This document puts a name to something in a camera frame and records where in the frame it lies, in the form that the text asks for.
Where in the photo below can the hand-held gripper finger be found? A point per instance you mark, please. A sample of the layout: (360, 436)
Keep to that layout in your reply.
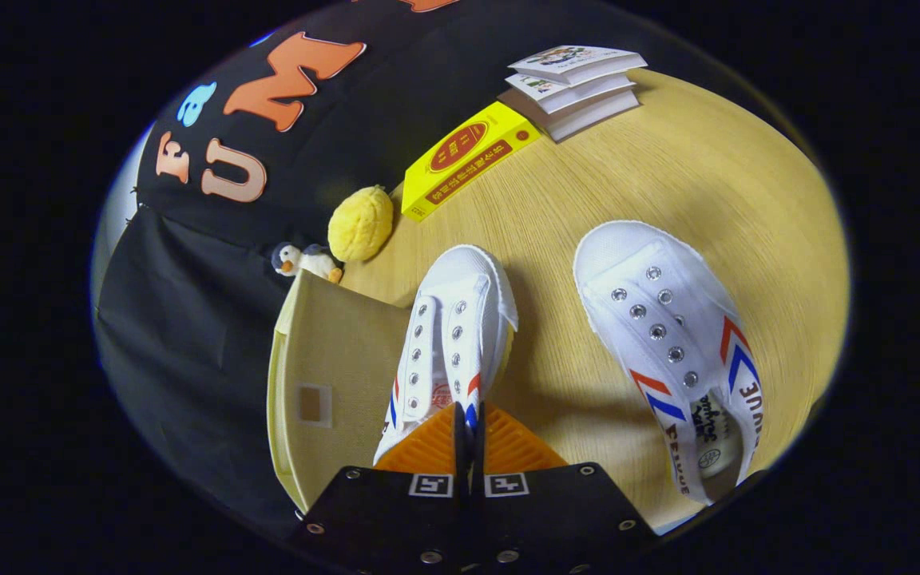
(480, 459)
(461, 447)

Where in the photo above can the white canvas shoe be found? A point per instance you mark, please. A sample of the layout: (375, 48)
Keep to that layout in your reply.
(668, 319)
(460, 319)

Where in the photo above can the beige fabric storage box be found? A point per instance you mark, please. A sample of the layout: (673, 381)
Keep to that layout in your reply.
(348, 359)

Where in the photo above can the penguin plush toy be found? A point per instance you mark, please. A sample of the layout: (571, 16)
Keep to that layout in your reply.
(304, 259)

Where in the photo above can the yellow plush ball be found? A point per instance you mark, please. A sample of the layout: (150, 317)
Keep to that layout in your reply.
(360, 224)

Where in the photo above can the yellow book red label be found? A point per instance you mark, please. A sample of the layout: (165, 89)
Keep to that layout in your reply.
(468, 156)

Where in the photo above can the brown cover book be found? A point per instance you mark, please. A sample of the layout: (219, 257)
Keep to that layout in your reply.
(588, 118)

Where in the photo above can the white book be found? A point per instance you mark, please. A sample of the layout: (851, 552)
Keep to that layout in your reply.
(580, 92)

